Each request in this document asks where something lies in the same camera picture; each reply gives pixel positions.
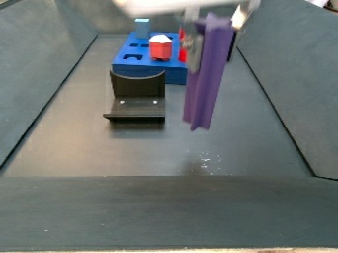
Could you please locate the purple star prism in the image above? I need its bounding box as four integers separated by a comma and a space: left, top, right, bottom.
182, 13, 234, 131

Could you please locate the tall red hexagonal peg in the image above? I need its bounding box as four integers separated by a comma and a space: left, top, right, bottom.
178, 27, 186, 63

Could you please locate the short red pentagon peg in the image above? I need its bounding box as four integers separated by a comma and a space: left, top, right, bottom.
150, 34, 171, 60

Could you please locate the blue shape sorter board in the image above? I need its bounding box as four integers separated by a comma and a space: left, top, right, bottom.
111, 32, 187, 85

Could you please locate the short light blue block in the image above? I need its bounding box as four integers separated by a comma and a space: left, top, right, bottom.
135, 18, 151, 39

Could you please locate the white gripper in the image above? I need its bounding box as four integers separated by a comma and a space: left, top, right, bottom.
112, 0, 262, 73

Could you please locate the black curved stand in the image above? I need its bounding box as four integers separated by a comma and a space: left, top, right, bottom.
103, 71, 166, 122

